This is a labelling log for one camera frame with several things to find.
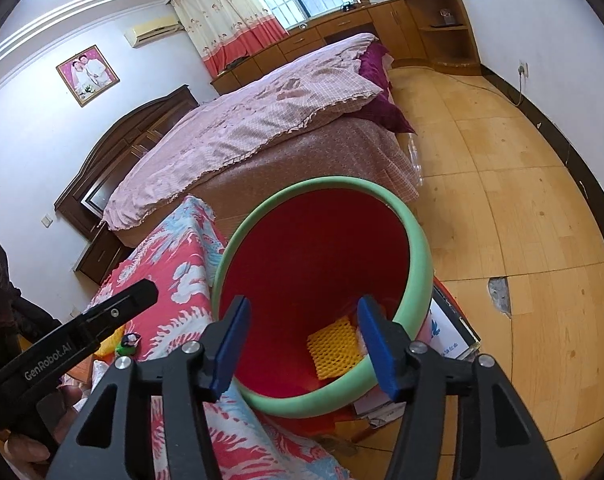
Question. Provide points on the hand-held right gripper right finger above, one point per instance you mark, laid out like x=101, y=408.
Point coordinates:
x=377, y=350

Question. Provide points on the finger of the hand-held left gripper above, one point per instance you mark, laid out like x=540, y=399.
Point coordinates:
x=124, y=300

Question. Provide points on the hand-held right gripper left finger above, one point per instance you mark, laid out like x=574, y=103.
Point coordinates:
x=228, y=347

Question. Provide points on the yellow foam fruit net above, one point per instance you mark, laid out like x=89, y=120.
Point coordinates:
x=332, y=347
x=109, y=346

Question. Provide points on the red bin with green rim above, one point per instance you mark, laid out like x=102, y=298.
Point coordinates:
x=307, y=260

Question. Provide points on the person's left hand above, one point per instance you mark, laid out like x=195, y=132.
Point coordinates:
x=24, y=452

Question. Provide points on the dark wooden nightstand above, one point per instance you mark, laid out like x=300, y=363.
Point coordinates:
x=99, y=255

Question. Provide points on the red floral printed tablecloth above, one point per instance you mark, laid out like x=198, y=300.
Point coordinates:
x=182, y=280

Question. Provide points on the black coat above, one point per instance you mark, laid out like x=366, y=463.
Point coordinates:
x=7, y=305

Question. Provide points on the white cardboard box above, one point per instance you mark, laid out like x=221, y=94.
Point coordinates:
x=447, y=330

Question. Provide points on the dark wooden headboard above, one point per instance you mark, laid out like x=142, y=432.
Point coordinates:
x=112, y=150

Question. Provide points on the pink checked quilt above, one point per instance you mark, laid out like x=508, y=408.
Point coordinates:
x=232, y=120

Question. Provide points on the maroon pillow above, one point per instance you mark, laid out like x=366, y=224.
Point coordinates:
x=382, y=105

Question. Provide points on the cream and red curtain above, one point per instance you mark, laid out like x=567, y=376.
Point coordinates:
x=227, y=15

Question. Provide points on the wooden corner shelf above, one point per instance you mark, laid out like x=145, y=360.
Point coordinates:
x=457, y=45

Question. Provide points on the long wooden cabinet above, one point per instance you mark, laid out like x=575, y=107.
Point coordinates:
x=312, y=35

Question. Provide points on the small ornament on shelf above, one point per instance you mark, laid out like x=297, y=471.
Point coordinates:
x=444, y=19

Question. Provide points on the framed wall photo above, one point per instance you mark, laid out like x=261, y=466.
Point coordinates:
x=88, y=75

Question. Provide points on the wall air conditioner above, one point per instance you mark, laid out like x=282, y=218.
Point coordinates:
x=152, y=31

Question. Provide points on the white wall socket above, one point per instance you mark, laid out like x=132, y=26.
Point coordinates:
x=522, y=69

